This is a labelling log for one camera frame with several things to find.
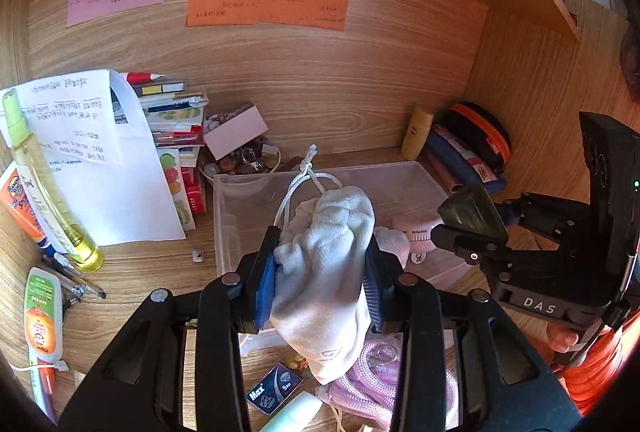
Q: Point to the wooden desktop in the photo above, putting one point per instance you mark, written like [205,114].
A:
[150,272]

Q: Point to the small yellow charm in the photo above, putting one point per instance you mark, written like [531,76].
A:
[296,362]

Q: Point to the small blue box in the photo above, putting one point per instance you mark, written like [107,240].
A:
[272,389]

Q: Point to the stack of books and papers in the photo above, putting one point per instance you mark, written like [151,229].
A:
[175,112]

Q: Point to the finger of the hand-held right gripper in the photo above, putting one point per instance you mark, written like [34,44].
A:
[465,244]
[545,209]

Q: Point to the mint green tube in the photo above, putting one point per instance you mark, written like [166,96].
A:
[292,414]

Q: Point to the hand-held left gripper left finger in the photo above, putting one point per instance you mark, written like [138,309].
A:
[265,292]

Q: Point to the pale pink pouch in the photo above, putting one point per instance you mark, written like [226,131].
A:
[392,244]

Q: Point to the blue pencil case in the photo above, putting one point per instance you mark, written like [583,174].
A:
[460,162]

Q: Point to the orange sunscreen tube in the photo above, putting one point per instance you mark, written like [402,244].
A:
[20,202]

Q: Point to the fruit print booklet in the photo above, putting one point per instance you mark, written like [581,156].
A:
[175,192]

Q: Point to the red pen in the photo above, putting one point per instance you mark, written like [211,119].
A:
[142,77]

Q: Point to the yellow spray bottle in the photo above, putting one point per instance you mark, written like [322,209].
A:
[47,192]

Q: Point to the pink flat case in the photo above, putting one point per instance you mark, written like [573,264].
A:
[445,174]

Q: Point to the handwritten paper note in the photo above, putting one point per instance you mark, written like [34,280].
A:
[70,117]

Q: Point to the dark translucent case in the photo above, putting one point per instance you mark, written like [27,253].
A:
[472,212]

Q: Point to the white cardboard box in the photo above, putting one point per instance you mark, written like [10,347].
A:
[235,132]

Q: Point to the large white paper sheet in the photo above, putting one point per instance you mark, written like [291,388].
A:
[145,192]

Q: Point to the pile of polished stones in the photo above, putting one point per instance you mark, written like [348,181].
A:
[245,162]

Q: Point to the white bowl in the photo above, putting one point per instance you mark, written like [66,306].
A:
[240,187]

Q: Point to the black orange zip case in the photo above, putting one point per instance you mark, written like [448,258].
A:
[480,132]

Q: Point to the orange sticky note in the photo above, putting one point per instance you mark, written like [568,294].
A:
[265,5]

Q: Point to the white green tube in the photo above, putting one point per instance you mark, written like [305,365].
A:
[42,312]

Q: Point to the orange purple pen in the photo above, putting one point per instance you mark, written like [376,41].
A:
[42,387]

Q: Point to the clear plastic bin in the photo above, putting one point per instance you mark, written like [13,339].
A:
[350,177]

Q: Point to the red packet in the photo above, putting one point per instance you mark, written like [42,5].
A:
[196,192]

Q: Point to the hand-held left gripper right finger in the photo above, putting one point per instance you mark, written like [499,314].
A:
[372,287]

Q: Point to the person's right hand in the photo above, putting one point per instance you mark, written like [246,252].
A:
[562,338]

